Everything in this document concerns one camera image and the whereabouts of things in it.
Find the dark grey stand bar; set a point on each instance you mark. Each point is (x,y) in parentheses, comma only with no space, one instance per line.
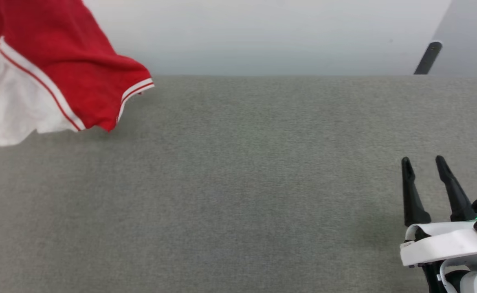
(428,58)

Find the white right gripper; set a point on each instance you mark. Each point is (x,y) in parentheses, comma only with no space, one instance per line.
(442,244)

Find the grey fabric sofa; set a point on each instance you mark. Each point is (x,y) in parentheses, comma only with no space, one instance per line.
(238,183)

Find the red and white jersey garment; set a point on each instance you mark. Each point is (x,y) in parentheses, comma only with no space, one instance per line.
(59,53)

